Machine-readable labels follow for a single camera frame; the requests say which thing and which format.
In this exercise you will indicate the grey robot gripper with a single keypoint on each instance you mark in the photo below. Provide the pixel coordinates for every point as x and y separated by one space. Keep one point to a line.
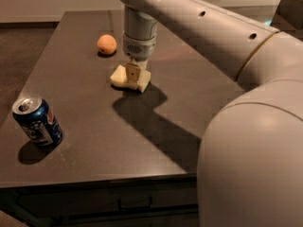
139 48

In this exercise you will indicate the yellow sponge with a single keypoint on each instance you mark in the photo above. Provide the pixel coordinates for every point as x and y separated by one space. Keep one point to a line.
131 77

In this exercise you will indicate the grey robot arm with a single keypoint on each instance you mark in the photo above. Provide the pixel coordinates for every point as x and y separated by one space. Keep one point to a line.
250 164

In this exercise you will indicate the orange fruit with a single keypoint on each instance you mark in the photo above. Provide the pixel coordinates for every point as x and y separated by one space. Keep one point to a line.
106 44

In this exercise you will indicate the blue Pepsi soda can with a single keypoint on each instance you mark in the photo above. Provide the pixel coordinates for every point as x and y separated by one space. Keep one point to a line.
37 120

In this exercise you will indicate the dark cabinet drawer front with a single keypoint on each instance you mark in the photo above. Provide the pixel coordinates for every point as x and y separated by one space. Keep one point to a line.
87 201

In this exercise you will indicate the dark box in corner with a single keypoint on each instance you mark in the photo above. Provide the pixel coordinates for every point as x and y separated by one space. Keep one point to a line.
289 17

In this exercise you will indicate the black drawer handle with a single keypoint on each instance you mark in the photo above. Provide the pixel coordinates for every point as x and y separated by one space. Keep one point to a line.
131 203

